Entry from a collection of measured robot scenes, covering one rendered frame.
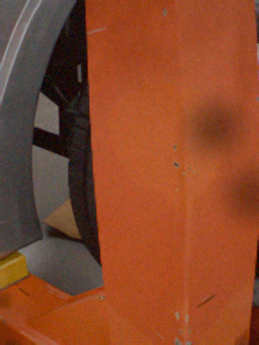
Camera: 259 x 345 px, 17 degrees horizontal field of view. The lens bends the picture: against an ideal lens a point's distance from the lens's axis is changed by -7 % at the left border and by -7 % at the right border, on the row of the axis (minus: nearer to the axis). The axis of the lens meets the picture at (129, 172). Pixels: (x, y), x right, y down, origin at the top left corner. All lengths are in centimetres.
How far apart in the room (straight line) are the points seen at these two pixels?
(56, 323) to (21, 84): 42
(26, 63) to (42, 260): 160
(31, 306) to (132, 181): 54
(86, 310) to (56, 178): 228
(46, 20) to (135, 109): 50
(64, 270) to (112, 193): 184
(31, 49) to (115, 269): 48
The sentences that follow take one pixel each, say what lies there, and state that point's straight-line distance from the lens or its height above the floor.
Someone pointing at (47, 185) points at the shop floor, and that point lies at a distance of 356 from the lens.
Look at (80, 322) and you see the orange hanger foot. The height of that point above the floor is 77.
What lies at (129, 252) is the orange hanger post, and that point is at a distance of 117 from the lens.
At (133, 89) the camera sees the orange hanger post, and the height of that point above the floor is 120.
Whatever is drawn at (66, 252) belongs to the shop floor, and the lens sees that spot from 309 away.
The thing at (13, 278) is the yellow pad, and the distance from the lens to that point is 165.
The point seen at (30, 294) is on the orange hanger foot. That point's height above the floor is 68.
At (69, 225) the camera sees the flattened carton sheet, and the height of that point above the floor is 2.
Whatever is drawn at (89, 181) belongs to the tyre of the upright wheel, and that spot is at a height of 88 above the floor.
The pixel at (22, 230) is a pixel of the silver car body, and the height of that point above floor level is 79.
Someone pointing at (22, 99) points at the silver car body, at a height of 103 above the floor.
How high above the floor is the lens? 157
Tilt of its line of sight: 26 degrees down
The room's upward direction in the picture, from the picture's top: 3 degrees counter-clockwise
